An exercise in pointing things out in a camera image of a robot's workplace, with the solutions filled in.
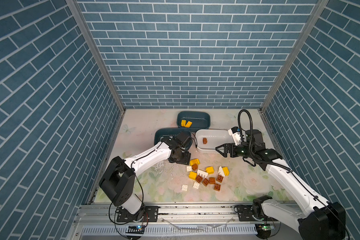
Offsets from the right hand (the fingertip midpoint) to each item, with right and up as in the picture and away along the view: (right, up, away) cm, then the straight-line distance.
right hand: (220, 146), depth 78 cm
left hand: (-19, -9, +6) cm, 22 cm away
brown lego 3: (+1, -20, +6) cm, 21 cm away
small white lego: (-17, -15, +10) cm, 25 cm away
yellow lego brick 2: (-15, -19, +8) cm, 25 cm away
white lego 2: (-13, -23, +4) cm, 26 cm away
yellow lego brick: (-21, +12, +30) cm, 38 cm away
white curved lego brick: (+2, -16, +8) cm, 18 cm away
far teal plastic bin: (-8, +14, +34) cm, 38 cm away
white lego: (-19, -24, +4) cm, 31 cm away
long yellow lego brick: (-17, +11, +33) cm, 39 cm away
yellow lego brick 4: (+5, -16, +8) cm, 19 cm away
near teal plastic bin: (-36, +6, +22) cm, 42 cm away
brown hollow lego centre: (-11, -20, +7) cm, 24 cm away
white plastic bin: (+2, +1, +25) cm, 25 cm away
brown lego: (-6, 0, +23) cm, 24 cm away
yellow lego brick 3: (-4, -16, +8) cm, 18 cm away
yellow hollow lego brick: (-13, -12, +13) cm, 22 cm away
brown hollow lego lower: (-7, -22, +6) cm, 23 cm away
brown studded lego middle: (-4, -20, +6) cm, 21 cm away
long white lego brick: (-8, -17, +6) cm, 20 cm away
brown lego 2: (-13, -14, +10) cm, 22 cm away
